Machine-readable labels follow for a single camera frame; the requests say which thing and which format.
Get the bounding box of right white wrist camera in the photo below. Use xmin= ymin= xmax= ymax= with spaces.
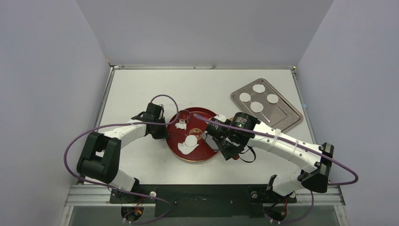
xmin=214 ymin=114 xmax=227 ymax=123

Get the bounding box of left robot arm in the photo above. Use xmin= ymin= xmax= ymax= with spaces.
xmin=77 ymin=103 xmax=168 ymax=202

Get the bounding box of rectangular steel tray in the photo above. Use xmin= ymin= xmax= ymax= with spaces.
xmin=231 ymin=78 xmax=303 ymax=132

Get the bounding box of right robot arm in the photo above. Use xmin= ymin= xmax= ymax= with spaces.
xmin=205 ymin=112 xmax=334 ymax=202

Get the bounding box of round cut dough wrapper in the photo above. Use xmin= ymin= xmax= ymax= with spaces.
xmin=184 ymin=135 xmax=198 ymax=147

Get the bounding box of white dumpling wrapper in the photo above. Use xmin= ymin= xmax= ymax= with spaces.
xmin=239 ymin=93 xmax=251 ymax=103
xmin=250 ymin=102 xmax=264 ymax=113
xmin=252 ymin=84 xmax=265 ymax=93
xmin=267 ymin=94 xmax=279 ymax=104

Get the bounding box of white dough piece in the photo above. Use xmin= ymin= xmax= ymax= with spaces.
xmin=177 ymin=143 xmax=199 ymax=155

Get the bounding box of torn white dough scrap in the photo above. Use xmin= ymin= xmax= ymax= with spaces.
xmin=175 ymin=122 xmax=187 ymax=130

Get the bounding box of aluminium frame rail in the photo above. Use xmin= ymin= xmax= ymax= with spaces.
xmin=64 ymin=184 xmax=345 ymax=207

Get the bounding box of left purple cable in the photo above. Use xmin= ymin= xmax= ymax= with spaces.
xmin=64 ymin=94 xmax=180 ymax=226

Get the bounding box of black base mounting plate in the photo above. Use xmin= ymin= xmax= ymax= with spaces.
xmin=109 ymin=184 xmax=297 ymax=218

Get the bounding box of round red lacquer tray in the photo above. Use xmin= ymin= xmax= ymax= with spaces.
xmin=166 ymin=107 xmax=216 ymax=162

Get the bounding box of round metal cutter ring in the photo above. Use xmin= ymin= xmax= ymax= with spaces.
xmin=177 ymin=110 xmax=192 ymax=124

